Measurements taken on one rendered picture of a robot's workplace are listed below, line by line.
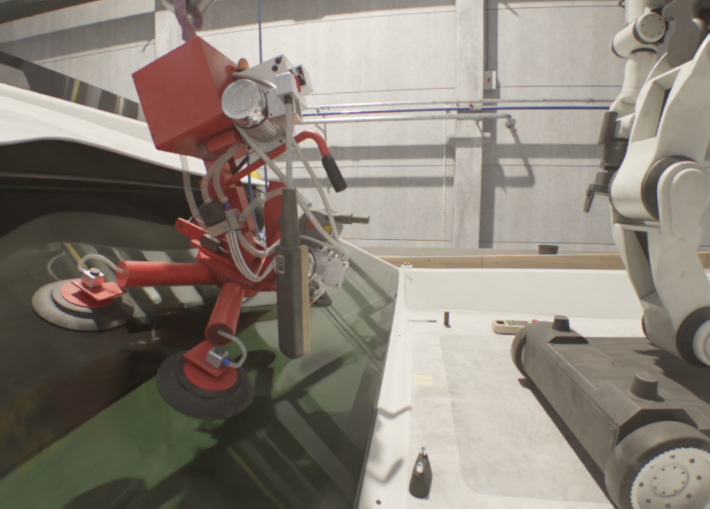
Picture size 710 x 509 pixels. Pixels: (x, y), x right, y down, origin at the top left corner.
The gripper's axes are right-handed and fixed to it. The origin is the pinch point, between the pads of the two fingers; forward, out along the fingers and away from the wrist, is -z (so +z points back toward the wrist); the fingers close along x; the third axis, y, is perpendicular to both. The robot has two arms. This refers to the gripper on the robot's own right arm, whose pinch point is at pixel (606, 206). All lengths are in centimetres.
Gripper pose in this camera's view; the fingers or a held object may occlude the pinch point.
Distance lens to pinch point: 119.6
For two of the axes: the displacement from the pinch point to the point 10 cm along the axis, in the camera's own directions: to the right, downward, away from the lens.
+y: -1.1, 1.2, -9.9
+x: -9.7, -2.1, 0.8
